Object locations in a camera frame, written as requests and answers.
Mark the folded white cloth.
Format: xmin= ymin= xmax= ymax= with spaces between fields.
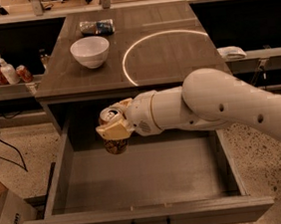
xmin=217 ymin=46 xmax=247 ymax=60

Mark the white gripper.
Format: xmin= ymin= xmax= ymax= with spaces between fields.
xmin=97 ymin=91 xmax=161 ymax=140

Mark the grey wooden cabinet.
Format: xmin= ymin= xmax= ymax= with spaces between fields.
xmin=36 ymin=1 xmax=229 ymax=129

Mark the crushed orange soda can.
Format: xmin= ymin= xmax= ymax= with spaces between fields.
xmin=99 ymin=109 xmax=129 ymax=155

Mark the open grey top drawer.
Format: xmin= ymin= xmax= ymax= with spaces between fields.
xmin=8 ymin=85 xmax=277 ymax=224

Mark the grey side shelf right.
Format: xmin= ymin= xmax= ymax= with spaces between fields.
xmin=226 ymin=47 xmax=281 ymax=75

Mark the grey side shelf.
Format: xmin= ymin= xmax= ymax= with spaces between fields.
xmin=0 ymin=75 xmax=42 ymax=101
xmin=226 ymin=47 xmax=281 ymax=75

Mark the small glass bottle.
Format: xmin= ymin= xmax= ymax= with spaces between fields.
xmin=39 ymin=49 xmax=50 ymax=69

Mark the grey side shelf left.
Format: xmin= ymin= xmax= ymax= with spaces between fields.
xmin=0 ymin=75 xmax=42 ymax=101

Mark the crumpled blue chip bag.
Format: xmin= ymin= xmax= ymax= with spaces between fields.
xmin=79 ymin=19 xmax=115 ymax=36

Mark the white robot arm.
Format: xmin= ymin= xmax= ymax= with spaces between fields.
xmin=97 ymin=68 xmax=281 ymax=141

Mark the white ceramic bowl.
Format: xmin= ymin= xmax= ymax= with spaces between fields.
xmin=70 ymin=36 xmax=110 ymax=69

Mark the white pump soap bottle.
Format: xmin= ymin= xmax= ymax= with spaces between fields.
xmin=0 ymin=56 xmax=20 ymax=85

